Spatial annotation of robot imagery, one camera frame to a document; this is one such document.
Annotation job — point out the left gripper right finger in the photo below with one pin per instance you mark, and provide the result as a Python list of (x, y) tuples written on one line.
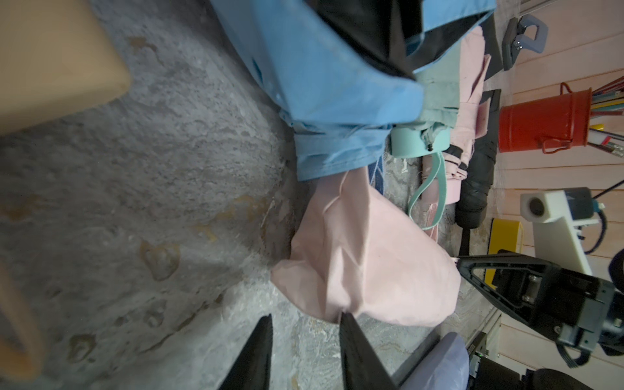
[(361, 367)]

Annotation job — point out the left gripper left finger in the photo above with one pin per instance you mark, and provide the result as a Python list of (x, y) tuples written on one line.
[(252, 368)]

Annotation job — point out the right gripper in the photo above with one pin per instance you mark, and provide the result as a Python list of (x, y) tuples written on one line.
[(573, 310)]

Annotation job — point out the lavender umbrella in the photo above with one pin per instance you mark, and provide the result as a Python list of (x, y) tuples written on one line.
[(446, 367)]

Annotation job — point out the black umbrella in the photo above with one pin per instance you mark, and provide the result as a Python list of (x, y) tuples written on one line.
[(471, 209)]

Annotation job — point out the large pink umbrella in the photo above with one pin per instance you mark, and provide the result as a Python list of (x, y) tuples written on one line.
[(356, 253)]

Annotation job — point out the mint green umbrella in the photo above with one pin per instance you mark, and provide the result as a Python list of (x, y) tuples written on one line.
[(429, 135)]

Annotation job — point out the small pink umbrella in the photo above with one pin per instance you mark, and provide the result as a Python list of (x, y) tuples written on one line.
[(472, 119)]

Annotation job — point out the blue umbrella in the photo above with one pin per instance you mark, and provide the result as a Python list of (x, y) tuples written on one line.
[(343, 72)]

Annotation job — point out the beige umbrella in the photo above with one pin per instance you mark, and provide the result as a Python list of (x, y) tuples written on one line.
[(56, 60)]

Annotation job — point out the black umbrella sleeve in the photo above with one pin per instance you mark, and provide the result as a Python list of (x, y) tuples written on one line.
[(492, 47)]

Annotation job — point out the yellow alarm clock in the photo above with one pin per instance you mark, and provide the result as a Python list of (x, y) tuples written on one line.
[(505, 235)]

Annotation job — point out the red pencil cup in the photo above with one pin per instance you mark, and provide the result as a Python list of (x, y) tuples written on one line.
[(562, 122)]

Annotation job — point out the grey stapler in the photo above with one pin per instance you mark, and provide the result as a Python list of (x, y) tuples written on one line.
[(516, 40)]

